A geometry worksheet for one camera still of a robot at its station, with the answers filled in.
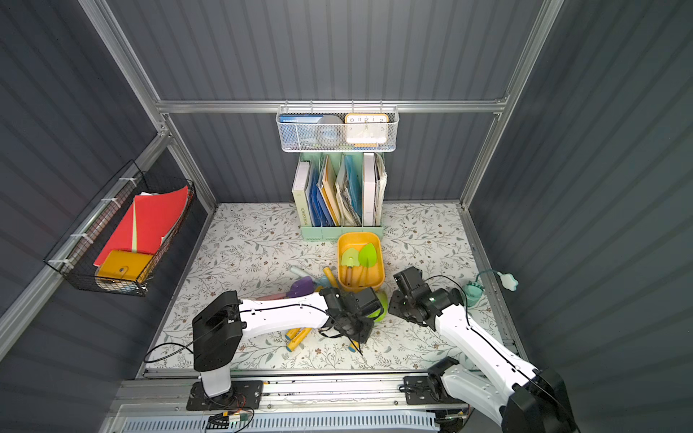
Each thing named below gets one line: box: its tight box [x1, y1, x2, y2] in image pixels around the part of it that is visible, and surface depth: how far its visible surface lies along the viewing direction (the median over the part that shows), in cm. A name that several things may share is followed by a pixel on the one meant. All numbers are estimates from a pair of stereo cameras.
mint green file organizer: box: [291, 151, 389, 241], surface depth 101 cm
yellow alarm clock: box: [344, 113, 390, 148], surface depth 90 cm
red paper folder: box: [92, 185, 188, 267], surface depth 76 cm
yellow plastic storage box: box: [337, 231, 386, 290], surface depth 101 cm
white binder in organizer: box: [362, 152, 377, 227], surface depth 99 cm
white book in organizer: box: [291, 160, 313, 228], surface depth 95 cm
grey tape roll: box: [314, 114, 345, 149], surface depth 89 cm
